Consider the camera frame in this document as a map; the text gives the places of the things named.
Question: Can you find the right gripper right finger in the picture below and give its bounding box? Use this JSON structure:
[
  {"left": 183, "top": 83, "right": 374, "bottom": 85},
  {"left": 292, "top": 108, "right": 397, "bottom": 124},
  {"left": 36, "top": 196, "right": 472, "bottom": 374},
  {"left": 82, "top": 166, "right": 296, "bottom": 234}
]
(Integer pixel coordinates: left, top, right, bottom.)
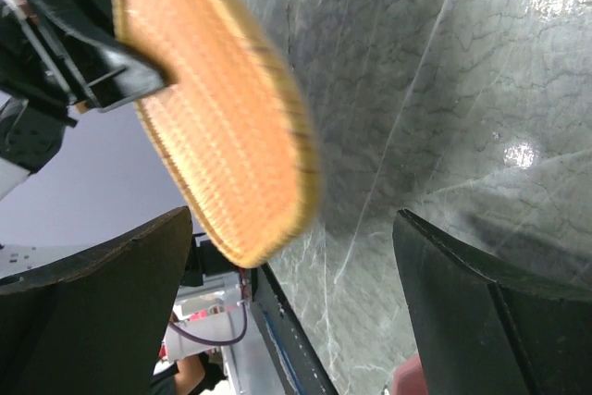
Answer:
[{"left": 392, "top": 209, "right": 591, "bottom": 394}]

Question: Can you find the wooden bamboo tray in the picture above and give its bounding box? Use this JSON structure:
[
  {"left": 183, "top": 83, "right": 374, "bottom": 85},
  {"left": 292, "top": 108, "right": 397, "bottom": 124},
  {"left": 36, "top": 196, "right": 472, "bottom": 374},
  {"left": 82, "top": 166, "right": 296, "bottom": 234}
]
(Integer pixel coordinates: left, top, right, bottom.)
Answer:
[{"left": 113, "top": 0, "right": 321, "bottom": 268}]

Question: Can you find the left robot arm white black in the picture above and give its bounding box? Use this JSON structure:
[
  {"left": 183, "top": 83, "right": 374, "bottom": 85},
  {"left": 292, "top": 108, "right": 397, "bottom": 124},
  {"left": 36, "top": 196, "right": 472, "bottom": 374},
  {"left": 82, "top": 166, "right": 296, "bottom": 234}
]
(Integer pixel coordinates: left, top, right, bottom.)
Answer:
[{"left": 1, "top": 0, "right": 170, "bottom": 196}]

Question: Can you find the pink scalloped plate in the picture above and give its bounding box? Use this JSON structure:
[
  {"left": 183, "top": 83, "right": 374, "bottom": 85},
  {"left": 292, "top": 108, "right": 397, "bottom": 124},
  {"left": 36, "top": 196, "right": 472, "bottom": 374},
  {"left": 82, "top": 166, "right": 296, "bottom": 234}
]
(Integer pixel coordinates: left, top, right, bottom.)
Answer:
[{"left": 391, "top": 353, "right": 428, "bottom": 395}]

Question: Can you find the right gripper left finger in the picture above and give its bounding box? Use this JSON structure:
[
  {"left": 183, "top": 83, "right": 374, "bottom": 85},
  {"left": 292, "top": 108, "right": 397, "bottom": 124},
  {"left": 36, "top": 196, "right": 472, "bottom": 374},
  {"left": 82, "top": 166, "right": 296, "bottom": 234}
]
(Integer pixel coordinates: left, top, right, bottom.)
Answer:
[{"left": 1, "top": 207, "right": 192, "bottom": 394}]

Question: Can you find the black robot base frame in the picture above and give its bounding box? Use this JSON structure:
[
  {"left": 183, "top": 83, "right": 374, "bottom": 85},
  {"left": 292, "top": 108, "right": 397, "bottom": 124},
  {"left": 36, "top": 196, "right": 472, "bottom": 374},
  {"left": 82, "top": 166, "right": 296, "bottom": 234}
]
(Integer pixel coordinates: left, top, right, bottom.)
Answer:
[{"left": 164, "top": 233, "right": 337, "bottom": 394}]

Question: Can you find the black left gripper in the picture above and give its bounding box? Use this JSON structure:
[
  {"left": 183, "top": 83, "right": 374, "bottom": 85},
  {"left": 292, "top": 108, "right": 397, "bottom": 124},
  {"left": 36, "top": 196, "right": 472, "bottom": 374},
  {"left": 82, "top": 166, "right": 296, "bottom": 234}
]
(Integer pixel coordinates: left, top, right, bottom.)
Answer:
[{"left": 1, "top": 0, "right": 170, "bottom": 173}]

